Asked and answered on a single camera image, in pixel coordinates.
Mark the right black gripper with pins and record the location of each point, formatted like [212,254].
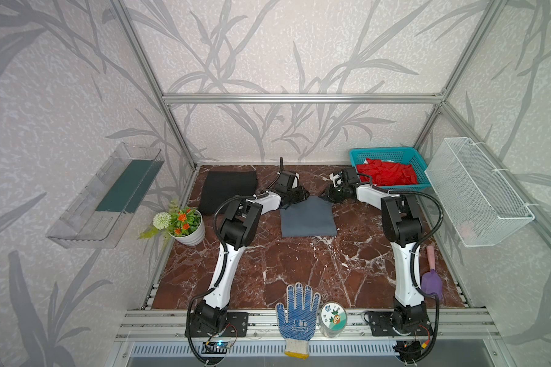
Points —
[335,192]

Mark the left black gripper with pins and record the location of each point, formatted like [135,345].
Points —
[296,193]

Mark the grey t shirt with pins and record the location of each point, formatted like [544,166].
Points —
[312,217]

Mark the teal plastic basket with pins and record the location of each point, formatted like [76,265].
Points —
[402,155]

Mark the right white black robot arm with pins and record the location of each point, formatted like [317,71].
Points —
[403,227]

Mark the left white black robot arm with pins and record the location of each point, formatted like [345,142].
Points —
[235,224]

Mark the red t shirt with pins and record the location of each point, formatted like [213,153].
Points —
[387,173]

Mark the folded black t shirt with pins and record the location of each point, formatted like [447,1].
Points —
[222,185]

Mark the potted artificial flower plant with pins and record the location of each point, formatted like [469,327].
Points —
[179,223]

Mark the round tin with cartoon label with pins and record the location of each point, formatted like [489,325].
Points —
[332,319]

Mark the blue dotted work glove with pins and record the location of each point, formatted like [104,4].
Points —
[297,316]

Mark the green circuit board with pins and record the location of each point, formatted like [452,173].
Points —
[218,346]

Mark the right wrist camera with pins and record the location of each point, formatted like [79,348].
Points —
[337,179]

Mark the purple object by right wall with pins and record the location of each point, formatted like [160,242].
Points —
[431,282]

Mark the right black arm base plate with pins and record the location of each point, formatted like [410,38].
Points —
[394,323]

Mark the white wire mesh basket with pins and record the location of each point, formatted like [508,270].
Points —
[479,201]

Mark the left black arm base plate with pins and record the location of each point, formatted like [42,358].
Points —
[235,325]

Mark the clear plastic wall shelf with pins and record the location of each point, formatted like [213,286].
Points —
[103,210]

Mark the aluminium front rail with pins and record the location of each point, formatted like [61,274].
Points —
[252,325]

